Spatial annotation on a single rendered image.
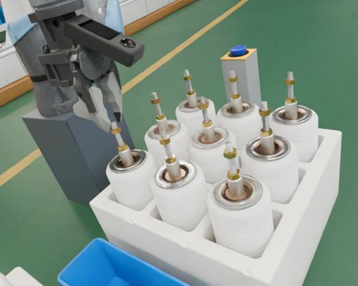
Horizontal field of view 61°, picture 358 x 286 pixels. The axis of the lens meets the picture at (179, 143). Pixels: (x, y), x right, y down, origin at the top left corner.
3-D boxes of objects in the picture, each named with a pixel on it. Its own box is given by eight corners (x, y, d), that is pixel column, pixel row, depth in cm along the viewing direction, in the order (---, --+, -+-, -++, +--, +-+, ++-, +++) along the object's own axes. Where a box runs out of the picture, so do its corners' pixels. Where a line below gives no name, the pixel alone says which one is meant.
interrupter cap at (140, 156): (102, 168, 60) (101, 165, 60) (130, 147, 65) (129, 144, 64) (125, 179, 56) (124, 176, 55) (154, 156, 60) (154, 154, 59)
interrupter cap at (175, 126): (188, 128, 66) (187, 125, 66) (159, 144, 63) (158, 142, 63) (169, 119, 72) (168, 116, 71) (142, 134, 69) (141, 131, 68)
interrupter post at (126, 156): (120, 164, 60) (114, 150, 58) (129, 157, 61) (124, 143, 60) (127, 167, 59) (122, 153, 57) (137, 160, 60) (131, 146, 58)
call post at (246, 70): (235, 156, 95) (219, 59, 79) (245, 143, 100) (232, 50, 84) (257, 160, 91) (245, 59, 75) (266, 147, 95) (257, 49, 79)
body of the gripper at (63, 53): (80, 72, 57) (51, 3, 50) (117, 69, 53) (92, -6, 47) (51, 91, 51) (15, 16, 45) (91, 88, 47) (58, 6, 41)
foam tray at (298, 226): (116, 257, 73) (88, 202, 63) (203, 162, 97) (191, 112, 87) (277, 349, 50) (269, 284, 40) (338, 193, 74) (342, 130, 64)
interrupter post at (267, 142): (275, 145, 54) (274, 129, 52) (274, 154, 52) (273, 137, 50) (261, 145, 55) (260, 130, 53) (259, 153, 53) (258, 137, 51)
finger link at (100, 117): (88, 131, 57) (73, 83, 53) (114, 132, 54) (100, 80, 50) (76, 138, 54) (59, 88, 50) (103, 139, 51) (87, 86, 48)
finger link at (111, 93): (107, 112, 61) (85, 71, 55) (132, 112, 59) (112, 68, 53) (99, 122, 59) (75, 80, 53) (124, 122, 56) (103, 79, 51)
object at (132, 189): (124, 230, 70) (95, 168, 60) (153, 204, 75) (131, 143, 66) (152, 249, 64) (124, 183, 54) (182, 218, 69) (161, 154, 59)
